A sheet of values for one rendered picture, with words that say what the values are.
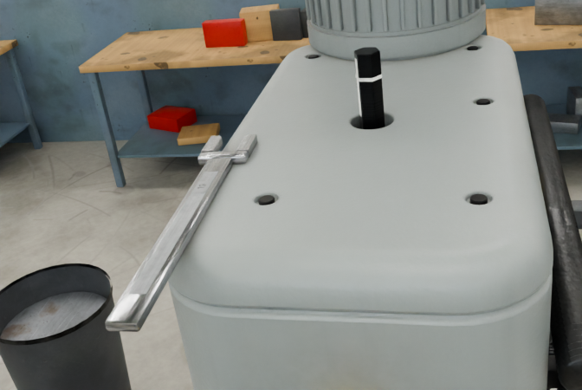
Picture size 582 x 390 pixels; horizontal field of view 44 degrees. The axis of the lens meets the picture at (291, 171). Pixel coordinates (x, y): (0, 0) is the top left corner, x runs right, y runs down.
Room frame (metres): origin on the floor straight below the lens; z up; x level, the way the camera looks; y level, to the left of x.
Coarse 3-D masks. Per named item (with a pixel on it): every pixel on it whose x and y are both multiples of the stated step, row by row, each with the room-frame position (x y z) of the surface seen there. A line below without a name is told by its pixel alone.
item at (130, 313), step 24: (216, 144) 0.54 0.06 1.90; (240, 144) 0.53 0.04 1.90; (216, 168) 0.49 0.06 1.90; (192, 192) 0.46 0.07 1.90; (216, 192) 0.46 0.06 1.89; (192, 216) 0.42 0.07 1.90; (168, 240) 0.39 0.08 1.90; (144, 264) 0.37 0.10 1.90; (168, 264) 0.37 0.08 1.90; (144, 288) 0.34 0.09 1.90; (120, 312) 0.32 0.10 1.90; (144, 312) 0.32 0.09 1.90
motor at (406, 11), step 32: (320, 0) 0.76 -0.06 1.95; (352, 0) 0.72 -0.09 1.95; (384, 0) 0.70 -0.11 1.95; (416, 0) 0.71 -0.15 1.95; (448, 0) 0.71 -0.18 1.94; (480, 0) 0.74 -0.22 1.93; (320, 32) 0.76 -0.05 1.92; (352, 32) 0.73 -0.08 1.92; (384, 32) 0.71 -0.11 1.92; (416, 32) 0.70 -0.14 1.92; (448, 32) 0.71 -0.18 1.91; (480, 32) 0.74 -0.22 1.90
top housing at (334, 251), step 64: (320, 64) 0.73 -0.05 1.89; (384, 64) 0.70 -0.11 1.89; (448, 64) 0.67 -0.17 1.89; (512, 64) 0.67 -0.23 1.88; (256, 128) 0.58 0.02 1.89; (320, 128) 0.56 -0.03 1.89; (384, 128) 0.54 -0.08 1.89; (448, 128) 0.52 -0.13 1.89; (512, 128) 0.51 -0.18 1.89; (256, 192) 0.46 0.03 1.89; (320, 192) 0.44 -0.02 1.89; (384, 192) 0.43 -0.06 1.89; (448, 192) 0.42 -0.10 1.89; (512, 192) 0.41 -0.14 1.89; (192, 256) 0.39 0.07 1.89; (256, 256) 0.38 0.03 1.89; (320, 256) 0.37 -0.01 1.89; (384, 256) 0.36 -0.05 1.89; (448, 256) 0.35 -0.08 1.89; (512, 256) 0.34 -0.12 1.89; (192, 320) 0.38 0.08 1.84; (256, 320) 0.36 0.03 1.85; (320, 320) 0.35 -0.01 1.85; (384, 320) 0.34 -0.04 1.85; (448, 320) 0.33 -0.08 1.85; (512, 320) 0.33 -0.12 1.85; (192, 384) 0.41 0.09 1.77; (256, 384) 0.36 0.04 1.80; (320, 384) 0.35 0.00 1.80; (384, 384) 0.34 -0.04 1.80; (448, 384) 0.33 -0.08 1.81; (512, 384) 0.33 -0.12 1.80
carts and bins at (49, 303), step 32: (32, 288) 2.43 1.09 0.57; (64, 288) 2.47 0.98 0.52; (96, 288) 2.43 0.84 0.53; (0, 320) 2.28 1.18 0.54; (32, 320) 2.30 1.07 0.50; (64, 320) 2.28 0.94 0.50; (96, 320) 2.13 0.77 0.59; (0, 352) 2.10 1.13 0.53; (32, 352) 2.02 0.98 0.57; (64, 352) 2.04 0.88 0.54; (96, 352) 2.11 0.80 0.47; (32, 384) 2.04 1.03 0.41; (64, 384) 2.04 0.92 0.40; (96, 384) 2.09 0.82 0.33; (128, 384) 2.25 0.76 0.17
